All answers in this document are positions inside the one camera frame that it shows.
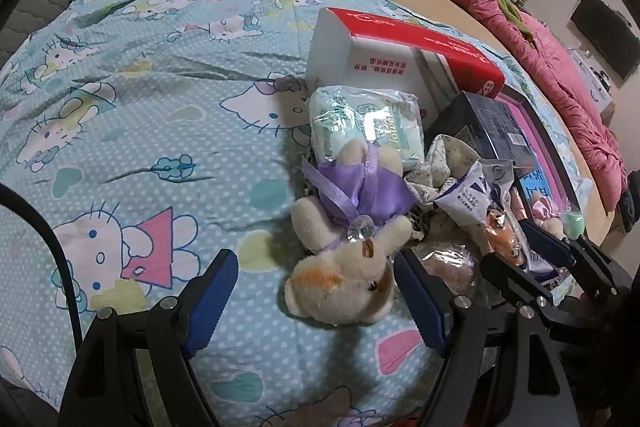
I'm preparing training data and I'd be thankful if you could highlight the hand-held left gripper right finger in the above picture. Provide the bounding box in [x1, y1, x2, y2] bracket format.
[394, 248, 563, 427]

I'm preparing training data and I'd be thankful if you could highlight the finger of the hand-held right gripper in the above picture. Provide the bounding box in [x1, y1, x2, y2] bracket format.
[519, 219, 636, 303]
[481, 252, 566, 333]

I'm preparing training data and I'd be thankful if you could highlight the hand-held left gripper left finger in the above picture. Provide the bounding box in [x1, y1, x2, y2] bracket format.
[59, 248, 240, 427]

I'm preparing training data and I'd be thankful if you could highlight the orange toy packet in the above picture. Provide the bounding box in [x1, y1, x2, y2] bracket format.
[482, 207, 531, 268]

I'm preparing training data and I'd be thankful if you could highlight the round bun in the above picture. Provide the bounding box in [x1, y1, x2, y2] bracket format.
[412, 239, 483, 303]

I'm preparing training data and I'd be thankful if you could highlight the leopard print cloth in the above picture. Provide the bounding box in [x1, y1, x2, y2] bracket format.
[405, 202, 436, 245]

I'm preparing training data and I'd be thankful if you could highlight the plush bunny with purple dress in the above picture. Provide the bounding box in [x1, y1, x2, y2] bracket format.
[284, 138, 416, 327]

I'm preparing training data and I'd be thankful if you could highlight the white and blue packet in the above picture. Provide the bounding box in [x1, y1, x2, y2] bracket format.
[434, 159, 516, 248]

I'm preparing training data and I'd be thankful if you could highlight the pink tray with dark rim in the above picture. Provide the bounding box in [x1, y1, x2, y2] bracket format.
[497, 82, 596, 288]

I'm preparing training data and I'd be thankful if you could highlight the green white wipes pack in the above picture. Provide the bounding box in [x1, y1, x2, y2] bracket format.
[307, 84, 426, 172]

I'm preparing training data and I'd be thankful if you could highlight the small plush with pink bow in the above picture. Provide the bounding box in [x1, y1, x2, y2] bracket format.
[527, 192, 566, 238]

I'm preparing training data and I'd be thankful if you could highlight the mint green cup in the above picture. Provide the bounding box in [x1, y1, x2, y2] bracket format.
[561, 209, 587, 240]

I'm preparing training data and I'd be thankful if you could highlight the white patterned cloth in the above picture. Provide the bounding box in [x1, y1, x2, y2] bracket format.
[402, 134, 483, 208]

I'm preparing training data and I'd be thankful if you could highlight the dark blue box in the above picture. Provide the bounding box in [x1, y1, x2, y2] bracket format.
[425, 91, 537, 170]

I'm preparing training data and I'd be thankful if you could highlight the white printed box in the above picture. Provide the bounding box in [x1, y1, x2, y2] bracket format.
[570, 49, 618, 125]

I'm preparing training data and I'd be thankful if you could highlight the pink quilt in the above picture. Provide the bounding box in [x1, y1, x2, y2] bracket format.
[417, 0, 628, 214]

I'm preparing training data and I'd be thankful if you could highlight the light blue cartoon printed blanket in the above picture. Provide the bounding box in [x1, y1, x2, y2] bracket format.
[0, 0, 596, 427]

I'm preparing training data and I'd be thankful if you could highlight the black monitor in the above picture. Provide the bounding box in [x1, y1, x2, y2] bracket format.
[571, 0, 640, 80]

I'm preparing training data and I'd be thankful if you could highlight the green cloth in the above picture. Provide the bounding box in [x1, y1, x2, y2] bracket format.
[470, 0, 533, 40]

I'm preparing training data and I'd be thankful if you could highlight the red and white box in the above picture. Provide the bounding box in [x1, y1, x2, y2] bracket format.
[305, 6, 506, 128]

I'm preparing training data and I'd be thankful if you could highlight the black cable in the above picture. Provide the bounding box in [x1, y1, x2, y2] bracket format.
[0, 183, 86, 350]

